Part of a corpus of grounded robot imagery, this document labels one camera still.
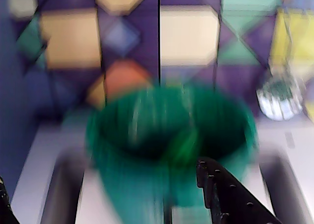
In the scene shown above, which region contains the metal skimmer spoon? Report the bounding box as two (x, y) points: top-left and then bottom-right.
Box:
(256, 2), (305, 121)

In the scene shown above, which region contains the blue wooden toy kitchen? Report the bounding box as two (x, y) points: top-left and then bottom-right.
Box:
(0, 0), (314, 224)

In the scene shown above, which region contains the grey toy sink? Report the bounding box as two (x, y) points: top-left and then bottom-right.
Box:
(40, 147), (314, 224)

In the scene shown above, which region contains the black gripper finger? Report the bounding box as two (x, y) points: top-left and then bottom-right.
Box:
(196, 157), (280, 224)
(0, 177), (20, 224)

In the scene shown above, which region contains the green plastic bowl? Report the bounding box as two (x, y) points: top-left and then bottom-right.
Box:
(84, 85), (260, 224)

